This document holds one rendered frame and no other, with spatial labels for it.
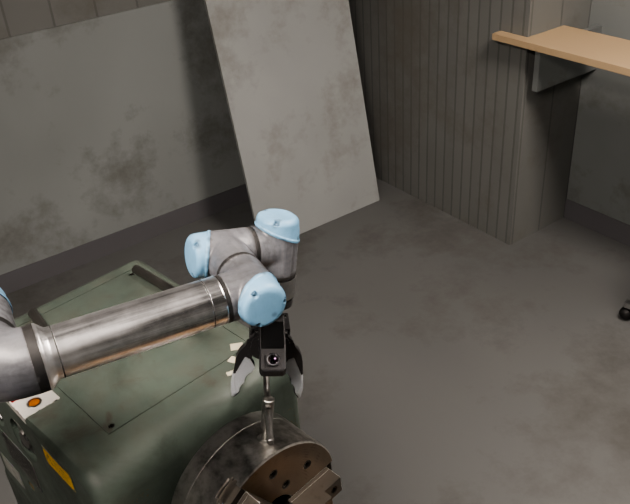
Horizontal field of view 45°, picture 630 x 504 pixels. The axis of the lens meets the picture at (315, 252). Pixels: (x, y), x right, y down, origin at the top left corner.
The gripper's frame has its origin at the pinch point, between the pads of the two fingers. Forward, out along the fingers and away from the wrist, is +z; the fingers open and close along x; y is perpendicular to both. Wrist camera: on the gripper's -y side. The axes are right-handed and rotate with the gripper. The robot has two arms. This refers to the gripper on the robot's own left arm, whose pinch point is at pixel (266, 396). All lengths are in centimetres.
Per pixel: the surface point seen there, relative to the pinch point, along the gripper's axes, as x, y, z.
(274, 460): -1.6, -8.1, 8.0
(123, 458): 25.3, -5.7, 9.6
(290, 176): -30, 290, 54
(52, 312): 47, 41, 6
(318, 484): -11.0, -3.1, 17.9
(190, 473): 13.3, -6.3, 12.4
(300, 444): -6.6, -4.1, 7.6
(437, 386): -86, 150, 98
